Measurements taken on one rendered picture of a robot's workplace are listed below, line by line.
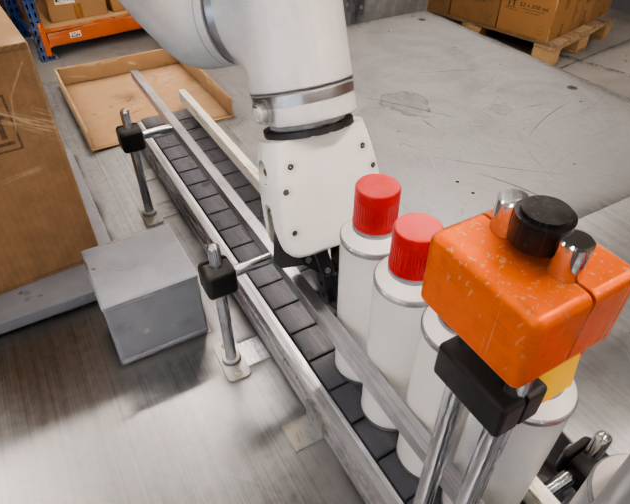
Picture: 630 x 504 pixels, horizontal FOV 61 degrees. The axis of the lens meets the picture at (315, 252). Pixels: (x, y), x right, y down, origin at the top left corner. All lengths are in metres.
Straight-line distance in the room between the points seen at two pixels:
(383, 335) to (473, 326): 0.23
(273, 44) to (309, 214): 0.13
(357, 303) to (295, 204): 0.09
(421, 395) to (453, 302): 0.22
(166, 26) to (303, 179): 0.16
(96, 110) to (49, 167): 0.49
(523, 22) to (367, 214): 3.40
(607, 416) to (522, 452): 0.21
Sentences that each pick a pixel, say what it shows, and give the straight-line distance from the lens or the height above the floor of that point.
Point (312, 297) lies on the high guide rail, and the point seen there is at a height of 0.96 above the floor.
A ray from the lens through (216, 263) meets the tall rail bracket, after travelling 0.48.
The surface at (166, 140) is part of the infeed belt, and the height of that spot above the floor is 0.88.
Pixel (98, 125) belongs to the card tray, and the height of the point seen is 0.83.
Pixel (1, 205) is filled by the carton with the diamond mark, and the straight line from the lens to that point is 0.66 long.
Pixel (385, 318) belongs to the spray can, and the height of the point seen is 1.02.
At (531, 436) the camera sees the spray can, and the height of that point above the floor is 1.03.
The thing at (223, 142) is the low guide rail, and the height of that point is 0.91.
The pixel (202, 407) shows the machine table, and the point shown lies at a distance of 0.56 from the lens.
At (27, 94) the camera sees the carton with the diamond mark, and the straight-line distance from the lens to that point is 0.61.
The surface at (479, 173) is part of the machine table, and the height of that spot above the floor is 0.83.
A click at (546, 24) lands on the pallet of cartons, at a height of 0.24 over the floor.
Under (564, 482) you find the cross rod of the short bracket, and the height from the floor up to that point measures 0.91.
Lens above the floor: 1.30
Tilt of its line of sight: 41 degrees down
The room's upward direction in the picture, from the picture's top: straight up
